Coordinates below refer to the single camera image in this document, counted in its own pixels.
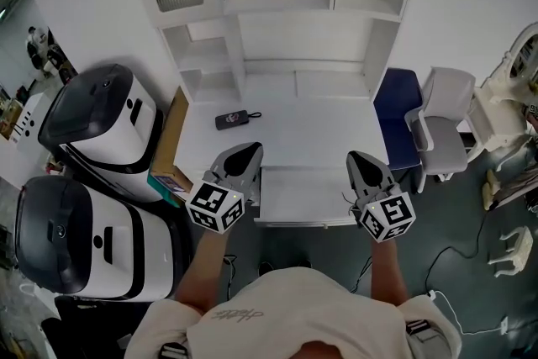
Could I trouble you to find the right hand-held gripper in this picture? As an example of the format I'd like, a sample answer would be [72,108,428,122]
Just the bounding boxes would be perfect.
[345,150,418,243]

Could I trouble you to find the person's left forearm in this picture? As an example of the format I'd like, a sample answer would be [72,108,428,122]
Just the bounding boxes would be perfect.
[173,228,231,315]

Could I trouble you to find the white stool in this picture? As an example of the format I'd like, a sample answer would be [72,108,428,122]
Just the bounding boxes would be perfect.
[487,224,535,279]

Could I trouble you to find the black strap buckle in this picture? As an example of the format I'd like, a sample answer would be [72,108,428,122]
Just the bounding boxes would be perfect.
[159,341,187,359]
[404,318,430,338]

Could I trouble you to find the black office chair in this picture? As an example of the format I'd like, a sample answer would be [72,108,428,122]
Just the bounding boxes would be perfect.
[40,295,178,359]

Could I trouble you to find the black cable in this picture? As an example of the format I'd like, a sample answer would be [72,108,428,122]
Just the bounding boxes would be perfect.
[423,203,493,292]

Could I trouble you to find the teal box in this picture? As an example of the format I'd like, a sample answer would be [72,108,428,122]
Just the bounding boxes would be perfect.
[146,165,199,208]

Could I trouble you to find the blue chair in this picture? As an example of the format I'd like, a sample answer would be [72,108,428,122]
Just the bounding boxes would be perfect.
[372,67,424,172]

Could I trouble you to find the white and black robot machine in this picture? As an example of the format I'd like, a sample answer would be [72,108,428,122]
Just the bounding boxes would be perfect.
[37,63,166,203]
[13,175,185,304]

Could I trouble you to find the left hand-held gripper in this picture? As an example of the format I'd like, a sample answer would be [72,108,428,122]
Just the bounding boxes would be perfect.
[184,141,266,234]

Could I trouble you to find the brown cardboard sheet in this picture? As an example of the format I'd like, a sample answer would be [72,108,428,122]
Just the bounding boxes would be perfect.
[150,87,191,182]

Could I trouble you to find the black power bank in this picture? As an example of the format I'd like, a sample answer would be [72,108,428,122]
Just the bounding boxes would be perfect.
[214,109,263,132]

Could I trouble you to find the white cable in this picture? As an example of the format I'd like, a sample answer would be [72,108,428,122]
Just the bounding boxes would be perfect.
[432,289,505,336]

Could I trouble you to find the white desk with hutch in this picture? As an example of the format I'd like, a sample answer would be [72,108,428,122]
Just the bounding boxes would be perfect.
[133,0,422,104]

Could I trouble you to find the person's right forearm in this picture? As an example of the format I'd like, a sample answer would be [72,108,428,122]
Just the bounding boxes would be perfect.
[368,238,409,304]

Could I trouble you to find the grey and white office chair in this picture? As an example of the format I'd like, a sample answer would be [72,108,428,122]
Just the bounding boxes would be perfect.
[403,66,477,195]

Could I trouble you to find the person's cream shirt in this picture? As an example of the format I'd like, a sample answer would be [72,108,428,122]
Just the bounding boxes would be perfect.
[133,266,464,359]

